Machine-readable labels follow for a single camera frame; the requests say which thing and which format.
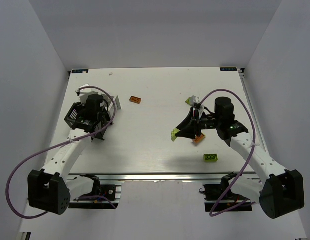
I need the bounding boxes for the lime wedge lego piece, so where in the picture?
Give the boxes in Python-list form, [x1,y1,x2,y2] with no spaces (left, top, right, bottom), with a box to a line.
[171,128,180,142]

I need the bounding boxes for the brown lego brick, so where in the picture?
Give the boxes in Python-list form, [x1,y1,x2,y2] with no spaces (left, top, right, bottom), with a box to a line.
[129,96,141,104]

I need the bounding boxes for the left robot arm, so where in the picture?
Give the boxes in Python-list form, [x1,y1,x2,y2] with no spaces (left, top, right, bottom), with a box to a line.
[27,93,112,215]

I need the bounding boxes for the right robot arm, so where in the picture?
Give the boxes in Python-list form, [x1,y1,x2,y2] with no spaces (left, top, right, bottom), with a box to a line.
[171,96,305,219]

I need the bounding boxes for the orange lego brick with lime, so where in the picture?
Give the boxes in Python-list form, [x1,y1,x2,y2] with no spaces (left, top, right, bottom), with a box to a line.
[192,133,206,145]

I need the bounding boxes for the black slotted container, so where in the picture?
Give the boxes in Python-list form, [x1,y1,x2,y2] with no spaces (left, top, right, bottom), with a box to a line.
[64,102,113,142]

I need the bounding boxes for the white slotted container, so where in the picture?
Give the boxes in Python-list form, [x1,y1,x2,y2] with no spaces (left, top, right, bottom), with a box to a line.
[77,86,121,113]

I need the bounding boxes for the lime long lego brick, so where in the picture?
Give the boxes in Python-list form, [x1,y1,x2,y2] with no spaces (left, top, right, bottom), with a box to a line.
[203,153,218,163]

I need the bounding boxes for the blue corner sticker left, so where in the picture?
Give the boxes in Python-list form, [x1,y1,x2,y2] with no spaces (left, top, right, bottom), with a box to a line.
[71,69,89,74]

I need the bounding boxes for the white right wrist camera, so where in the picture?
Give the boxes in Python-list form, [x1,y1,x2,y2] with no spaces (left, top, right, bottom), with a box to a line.
[189,95,204,110]

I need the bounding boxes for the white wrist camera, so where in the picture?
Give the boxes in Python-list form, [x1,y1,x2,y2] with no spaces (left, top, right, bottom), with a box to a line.
[189,95,204,110]
[75,84,96,106]

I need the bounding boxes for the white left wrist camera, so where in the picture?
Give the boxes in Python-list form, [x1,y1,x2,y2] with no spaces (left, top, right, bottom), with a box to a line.
[75,84,96,106]

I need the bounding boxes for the aluminium table edge rail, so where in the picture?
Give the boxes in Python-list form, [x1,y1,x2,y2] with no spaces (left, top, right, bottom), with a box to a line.
[67,172,260,184]

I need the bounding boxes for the right side table rail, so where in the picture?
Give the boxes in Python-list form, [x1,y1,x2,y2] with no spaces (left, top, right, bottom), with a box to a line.
[238,68,269,153]

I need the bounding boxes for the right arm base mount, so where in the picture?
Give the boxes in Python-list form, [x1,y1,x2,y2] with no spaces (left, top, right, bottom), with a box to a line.
[199,172,252,214]

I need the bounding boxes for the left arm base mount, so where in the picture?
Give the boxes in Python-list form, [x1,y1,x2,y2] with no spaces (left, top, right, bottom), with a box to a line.
[66,174,122,210]

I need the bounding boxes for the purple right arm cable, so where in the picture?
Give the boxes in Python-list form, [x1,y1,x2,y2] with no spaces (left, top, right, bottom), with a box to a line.
[199,89,257,217]

